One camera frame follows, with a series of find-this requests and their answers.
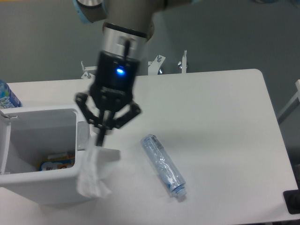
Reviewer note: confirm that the white pedestal foot middle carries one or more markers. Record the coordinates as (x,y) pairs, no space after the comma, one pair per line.
(155,66)

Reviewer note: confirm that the clear white plastic wrapper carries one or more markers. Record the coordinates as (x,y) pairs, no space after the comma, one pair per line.
(93,170)

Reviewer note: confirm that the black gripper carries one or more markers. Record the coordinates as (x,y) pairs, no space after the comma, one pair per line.
(111,90)

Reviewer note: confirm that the white open trash can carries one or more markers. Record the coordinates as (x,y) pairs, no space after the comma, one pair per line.
(27,136)

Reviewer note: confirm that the colourful package in bin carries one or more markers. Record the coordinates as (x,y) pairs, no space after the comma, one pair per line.
(57,161)

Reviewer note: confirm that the blue labelled bottle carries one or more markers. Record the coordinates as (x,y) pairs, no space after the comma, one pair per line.
(7,98)

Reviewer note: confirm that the crushed clear plastic bottle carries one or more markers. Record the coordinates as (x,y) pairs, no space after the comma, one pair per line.
(164,166)

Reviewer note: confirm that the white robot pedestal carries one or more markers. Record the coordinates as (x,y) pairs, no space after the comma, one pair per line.
(143,69)

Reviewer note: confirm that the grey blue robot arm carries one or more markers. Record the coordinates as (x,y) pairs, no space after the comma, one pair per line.
(128,26)

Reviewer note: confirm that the white pedestal foot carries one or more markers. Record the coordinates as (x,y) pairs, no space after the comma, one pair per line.
(88,72)
(155,66)
(183,64)

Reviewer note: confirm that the white frame at right edge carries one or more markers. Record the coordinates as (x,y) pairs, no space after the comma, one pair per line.
(291,105)

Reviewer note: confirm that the white pedestal foot right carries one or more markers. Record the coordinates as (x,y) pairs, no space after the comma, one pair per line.
(183,64)

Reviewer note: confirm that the black clamp at table edge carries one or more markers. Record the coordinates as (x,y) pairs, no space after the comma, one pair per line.
(292,200)

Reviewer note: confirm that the white pedestal foot left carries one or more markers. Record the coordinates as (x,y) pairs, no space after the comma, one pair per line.
(88,72)

